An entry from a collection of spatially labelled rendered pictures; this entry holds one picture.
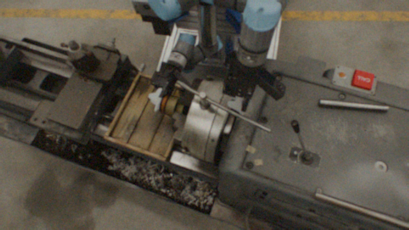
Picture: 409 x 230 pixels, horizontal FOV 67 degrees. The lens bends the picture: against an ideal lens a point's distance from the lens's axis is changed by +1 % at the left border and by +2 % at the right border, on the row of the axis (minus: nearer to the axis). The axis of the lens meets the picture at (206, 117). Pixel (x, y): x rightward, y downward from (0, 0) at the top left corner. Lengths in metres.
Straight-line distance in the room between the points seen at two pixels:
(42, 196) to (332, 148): 2.02
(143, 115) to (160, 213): 0.95
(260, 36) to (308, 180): 0.45
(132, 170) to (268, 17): 1.20
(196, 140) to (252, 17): 0.50
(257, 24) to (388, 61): 2.26
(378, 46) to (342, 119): 1.93
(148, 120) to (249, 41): 0.81
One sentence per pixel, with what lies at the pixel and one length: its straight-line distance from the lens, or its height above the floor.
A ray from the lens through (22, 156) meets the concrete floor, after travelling 2.68.
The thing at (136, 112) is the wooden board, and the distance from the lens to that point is 1.44.
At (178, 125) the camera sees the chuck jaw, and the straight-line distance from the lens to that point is 1.13.
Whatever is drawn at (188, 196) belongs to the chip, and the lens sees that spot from 1.61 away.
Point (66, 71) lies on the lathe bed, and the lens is 1.70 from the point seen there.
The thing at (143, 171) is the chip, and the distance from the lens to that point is 1.64.
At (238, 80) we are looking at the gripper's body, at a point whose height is 1.45.
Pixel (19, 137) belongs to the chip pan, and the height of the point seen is 0.54.
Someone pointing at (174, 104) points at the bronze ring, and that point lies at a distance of 1.15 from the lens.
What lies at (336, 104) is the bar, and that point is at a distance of 1.03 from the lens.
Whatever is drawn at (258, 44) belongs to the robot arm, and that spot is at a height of 1.58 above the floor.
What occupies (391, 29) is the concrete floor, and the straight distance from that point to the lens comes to 3.07.
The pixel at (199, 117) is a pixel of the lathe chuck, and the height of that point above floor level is 1.22.
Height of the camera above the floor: 2.15
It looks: 67 degrees down
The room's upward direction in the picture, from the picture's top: 7 degrees counter-clockwise
